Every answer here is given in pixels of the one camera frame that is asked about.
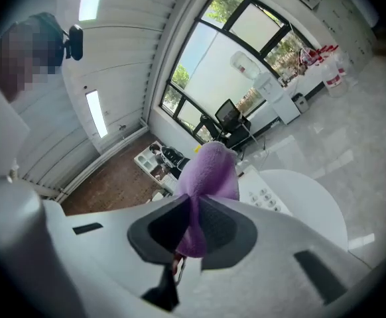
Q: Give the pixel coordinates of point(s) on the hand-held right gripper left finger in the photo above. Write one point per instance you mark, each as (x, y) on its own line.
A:
(113, 243)

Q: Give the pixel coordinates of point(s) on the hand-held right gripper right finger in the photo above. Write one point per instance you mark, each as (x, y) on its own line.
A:
(272, 270)

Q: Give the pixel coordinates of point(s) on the white desk telephone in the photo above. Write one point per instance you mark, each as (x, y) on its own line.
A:
(256, 181)

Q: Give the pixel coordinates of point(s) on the purple cloth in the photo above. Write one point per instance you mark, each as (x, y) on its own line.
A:
(209, 174)

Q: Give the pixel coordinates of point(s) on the white cubby shelf cabinet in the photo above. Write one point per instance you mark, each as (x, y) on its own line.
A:
(143, 159)

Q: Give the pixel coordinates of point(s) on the yellow drink bottle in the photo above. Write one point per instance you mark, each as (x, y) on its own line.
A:
(198, 149)

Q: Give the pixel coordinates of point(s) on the black mesh office chair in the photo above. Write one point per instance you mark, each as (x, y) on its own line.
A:
(229, 114)

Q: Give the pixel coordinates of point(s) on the person's light shirt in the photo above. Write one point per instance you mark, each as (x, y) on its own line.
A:
(0, 128)

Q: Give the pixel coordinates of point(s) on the white water dispenser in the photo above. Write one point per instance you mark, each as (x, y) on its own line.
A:
(279, 101)

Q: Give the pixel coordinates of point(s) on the small waste bin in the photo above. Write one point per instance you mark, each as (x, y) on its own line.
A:
(300, 103)

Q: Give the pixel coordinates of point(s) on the white low counter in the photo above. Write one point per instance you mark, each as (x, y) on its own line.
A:
(309, 81)

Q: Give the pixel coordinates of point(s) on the large black-framed window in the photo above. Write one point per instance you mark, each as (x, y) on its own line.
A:
(213, 71)

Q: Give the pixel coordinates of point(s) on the clear water jug red cap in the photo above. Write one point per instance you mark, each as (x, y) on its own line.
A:
(343, 60)
(335, 81)

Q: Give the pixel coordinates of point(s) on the dispenser water bottle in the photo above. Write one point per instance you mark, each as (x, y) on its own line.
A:
(244, 65)

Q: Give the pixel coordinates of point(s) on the person's head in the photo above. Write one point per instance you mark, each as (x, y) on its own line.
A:
(24, 55)

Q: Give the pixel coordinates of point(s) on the pink plastic bag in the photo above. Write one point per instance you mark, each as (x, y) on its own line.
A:
(309, 56)

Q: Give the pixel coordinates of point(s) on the grey metal lockers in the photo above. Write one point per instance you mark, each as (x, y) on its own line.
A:
(349, 25)

